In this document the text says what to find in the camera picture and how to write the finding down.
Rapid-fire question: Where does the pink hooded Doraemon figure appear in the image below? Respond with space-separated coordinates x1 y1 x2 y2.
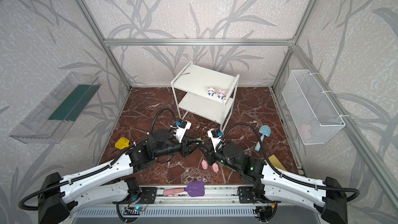
218 89 226 101

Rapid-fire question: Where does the white hooded Doraemon figure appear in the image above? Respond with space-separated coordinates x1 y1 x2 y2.
207 87 216 97

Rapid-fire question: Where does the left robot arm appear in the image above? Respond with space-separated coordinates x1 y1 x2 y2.
18 119 202 224

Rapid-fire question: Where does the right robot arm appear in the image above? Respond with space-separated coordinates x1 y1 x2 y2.
200 129 360 224

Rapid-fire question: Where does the white two-tier shelf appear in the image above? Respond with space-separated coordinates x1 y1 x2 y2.
171 62 240 131

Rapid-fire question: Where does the pink pig toy lower right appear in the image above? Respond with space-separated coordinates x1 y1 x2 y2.
211 163 219 173

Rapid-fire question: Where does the pink pig toy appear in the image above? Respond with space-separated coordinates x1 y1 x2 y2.
201 160 208 170
211 163 219 173

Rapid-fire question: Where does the pink pig toy lower middle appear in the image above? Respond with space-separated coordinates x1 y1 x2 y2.
201 160 208 170

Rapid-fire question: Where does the light blue toy shovel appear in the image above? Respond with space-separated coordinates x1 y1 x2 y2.
255 125 271 152

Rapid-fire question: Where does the yellow sponge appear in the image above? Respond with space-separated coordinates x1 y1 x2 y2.
268 155 287 172

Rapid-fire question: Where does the yellow toy shovel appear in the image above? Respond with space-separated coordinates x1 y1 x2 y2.
115 138 130 150

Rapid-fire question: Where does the green circuit board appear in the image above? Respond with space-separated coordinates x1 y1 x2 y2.
125 206 147 213

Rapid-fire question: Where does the pink toy in basket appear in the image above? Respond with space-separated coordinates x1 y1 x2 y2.
299 124 312 142

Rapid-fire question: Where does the purple toy spatula pink handle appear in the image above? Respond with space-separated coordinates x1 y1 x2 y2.
163 180 205 197

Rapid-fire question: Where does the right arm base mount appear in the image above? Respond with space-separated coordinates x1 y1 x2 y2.
237 186 274 204

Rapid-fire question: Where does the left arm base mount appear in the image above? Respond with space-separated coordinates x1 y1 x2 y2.
124 177 157 204

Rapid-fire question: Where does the white wire mesh basket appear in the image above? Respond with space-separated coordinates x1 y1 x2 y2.
282 69 346 145

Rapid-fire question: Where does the clear plastic wall bin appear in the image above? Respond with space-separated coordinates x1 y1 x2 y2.
9 72 101 144

